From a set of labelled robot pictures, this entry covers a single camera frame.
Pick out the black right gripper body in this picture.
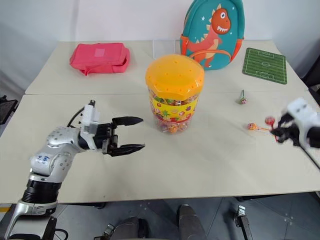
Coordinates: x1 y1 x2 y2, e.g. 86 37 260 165
282 112 306 148

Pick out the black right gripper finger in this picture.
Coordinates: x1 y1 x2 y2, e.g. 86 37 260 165
274 111 291 129
271 127 289 145

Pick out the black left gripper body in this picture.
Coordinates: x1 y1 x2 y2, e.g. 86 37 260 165
94 121 119 157

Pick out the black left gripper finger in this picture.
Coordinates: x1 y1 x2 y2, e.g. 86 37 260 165
111 115 145 128
109 142 147 158

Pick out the red lollipop with red stick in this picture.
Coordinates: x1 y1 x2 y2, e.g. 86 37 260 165
264 116 280 144

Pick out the clear plastic lollipop jar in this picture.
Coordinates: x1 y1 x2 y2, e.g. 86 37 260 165
148 91 201 136

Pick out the orange jar lid with holes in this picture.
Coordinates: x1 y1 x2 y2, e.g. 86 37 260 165
145 53 206 101

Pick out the orange lollipop with orange stick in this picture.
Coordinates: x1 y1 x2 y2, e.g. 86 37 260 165
246 122 273 133

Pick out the lollipop with green stick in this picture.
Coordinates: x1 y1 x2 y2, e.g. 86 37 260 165
238 89 249 106

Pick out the green football field mat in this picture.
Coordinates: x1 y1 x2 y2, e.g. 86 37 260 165
241 47 288 85

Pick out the dark chair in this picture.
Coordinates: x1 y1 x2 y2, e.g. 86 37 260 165
301 37 320 107

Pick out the pink fabric pouch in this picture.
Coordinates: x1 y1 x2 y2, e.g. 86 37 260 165
69 42 131 77

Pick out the dark rounded shape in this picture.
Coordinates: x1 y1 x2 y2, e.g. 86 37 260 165
176 203 209 240
111 215 151 240

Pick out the clear acrylic stand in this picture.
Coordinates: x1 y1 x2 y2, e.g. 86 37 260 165
152 39 181 60

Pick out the black stand beside table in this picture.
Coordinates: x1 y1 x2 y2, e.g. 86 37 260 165
0 95 19 126

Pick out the teal dinosaur backpack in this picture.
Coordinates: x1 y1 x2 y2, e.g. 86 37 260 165
179 0 245 71

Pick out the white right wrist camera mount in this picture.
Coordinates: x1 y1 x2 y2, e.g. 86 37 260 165
285 97 320 149

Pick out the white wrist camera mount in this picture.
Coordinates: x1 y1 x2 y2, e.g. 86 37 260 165
78 99 101 138
285 97 320 149

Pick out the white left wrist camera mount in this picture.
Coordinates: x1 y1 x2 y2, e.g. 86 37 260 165
78 99 101 138

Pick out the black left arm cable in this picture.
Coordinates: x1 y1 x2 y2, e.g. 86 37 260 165
66 105 87 129

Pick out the black metal bracket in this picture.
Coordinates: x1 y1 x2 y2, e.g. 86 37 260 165
233 204 255 240

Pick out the black cable under table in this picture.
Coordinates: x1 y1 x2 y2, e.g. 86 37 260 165
7 216 70 240

